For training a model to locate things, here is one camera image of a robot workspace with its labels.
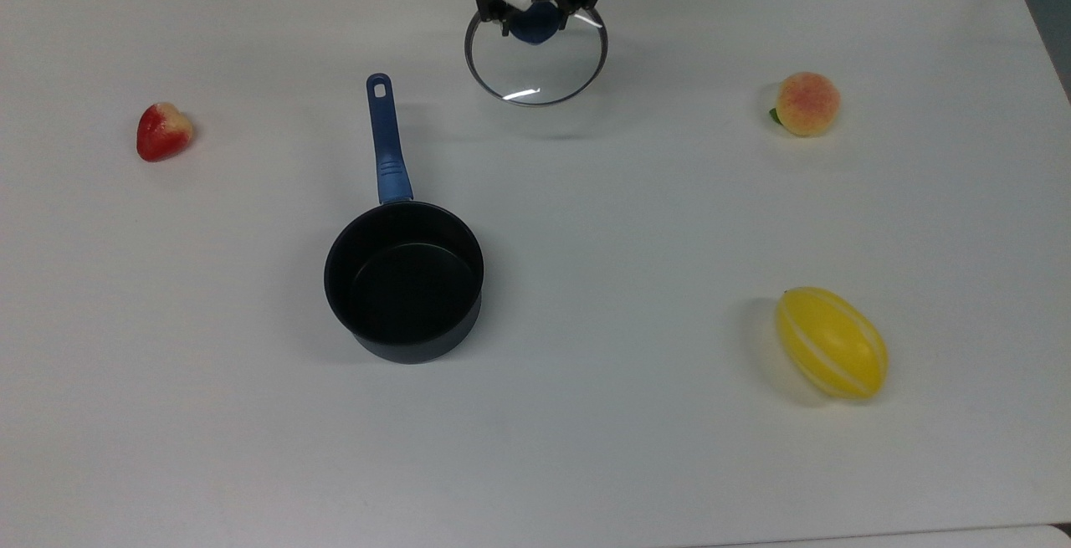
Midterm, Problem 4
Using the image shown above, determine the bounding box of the glass lid with blue knob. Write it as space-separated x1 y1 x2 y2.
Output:
464 0 609 107

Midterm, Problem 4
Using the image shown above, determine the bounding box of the toy peach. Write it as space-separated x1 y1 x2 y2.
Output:
769 71 842 138

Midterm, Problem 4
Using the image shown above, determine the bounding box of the red toy strawberry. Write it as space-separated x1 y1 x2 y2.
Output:
136 102 195 163

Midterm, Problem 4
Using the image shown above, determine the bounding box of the yellow striped toy melon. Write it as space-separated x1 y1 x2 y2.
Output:
775 286 890 402

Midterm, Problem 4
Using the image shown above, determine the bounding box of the black saucepan with blue handle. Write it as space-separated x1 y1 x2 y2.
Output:
324 73 485 365

